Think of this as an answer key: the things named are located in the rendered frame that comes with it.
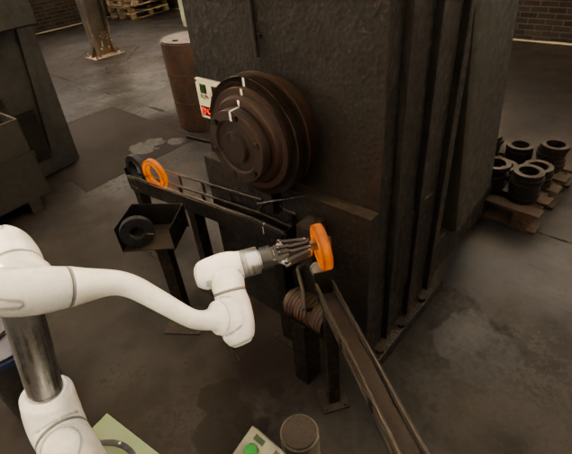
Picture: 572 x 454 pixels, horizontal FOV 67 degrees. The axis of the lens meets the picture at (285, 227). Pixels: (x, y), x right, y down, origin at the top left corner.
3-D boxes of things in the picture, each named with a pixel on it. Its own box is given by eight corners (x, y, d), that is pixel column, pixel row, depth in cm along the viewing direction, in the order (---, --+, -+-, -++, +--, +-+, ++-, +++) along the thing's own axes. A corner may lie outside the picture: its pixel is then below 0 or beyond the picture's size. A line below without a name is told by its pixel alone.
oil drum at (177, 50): (209, 107, 509) (194, 25, 456) (244, 117, 475) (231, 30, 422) (168, 125, 475) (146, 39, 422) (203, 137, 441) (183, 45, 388)
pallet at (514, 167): (374, 180, 346) (376, 129, 320) (425, 142, 391) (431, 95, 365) (532, 236, 276) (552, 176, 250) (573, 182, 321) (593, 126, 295)
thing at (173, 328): (167, 305, 252) (131, 204, 210) (211, 307, 249) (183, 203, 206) (155, 333, 236) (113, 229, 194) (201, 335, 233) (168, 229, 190)
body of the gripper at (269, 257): (259, 259, 144) (286, 252, 145) (264, 276, 137) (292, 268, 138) (255, 242, 140) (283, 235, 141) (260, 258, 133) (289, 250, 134)
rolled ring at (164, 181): (161, 195, 249) (166, 194, 251) (165, 176, 235) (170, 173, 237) (140, 175, 252) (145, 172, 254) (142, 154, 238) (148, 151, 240)
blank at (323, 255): (327, 267, 150) (318, 269, 149) (315, 223, 150) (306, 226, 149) (337, 269, 134) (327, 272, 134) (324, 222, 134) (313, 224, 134)
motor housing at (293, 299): (305, 357, 216) (299, 279, 184) (341, 381, 203) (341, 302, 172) (288, 375, 208) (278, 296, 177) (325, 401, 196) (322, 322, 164)
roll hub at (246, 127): (225, 166, 179) (213, 100, 162) (275, 185, 163) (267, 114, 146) (215, 171, 175) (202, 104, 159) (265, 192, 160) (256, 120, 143)
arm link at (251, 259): (248, 283, 137) (266, 278, 138) (242, 262, 131) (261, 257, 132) (243, 265, 144) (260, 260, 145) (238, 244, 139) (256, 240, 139)
